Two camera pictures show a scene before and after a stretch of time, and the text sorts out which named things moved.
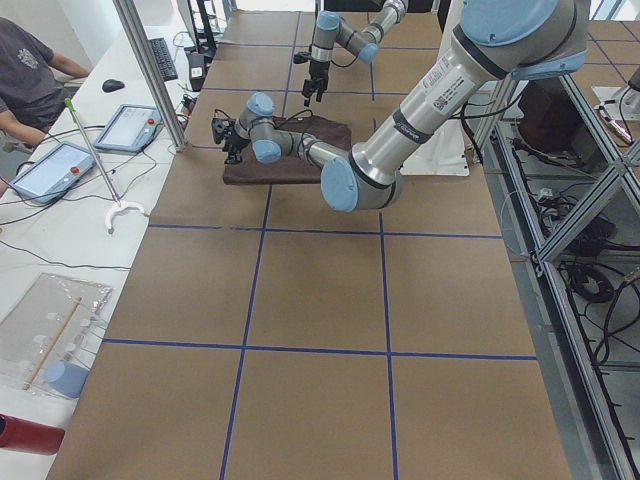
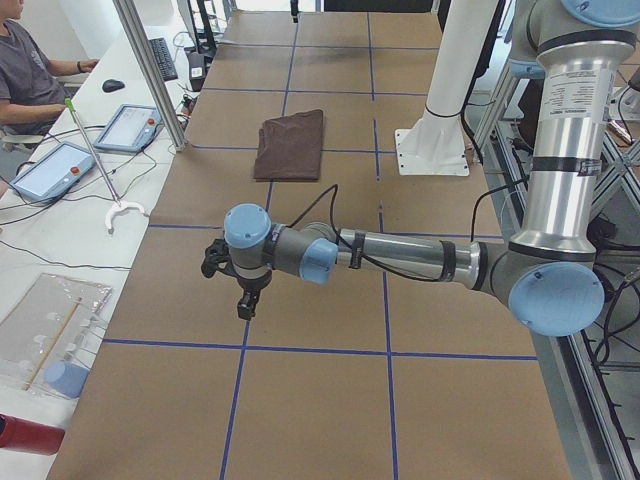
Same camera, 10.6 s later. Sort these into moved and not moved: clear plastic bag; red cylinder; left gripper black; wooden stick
Moved: left gripper black
Not moved: clear plastic bag; wooden stick; red cylinder
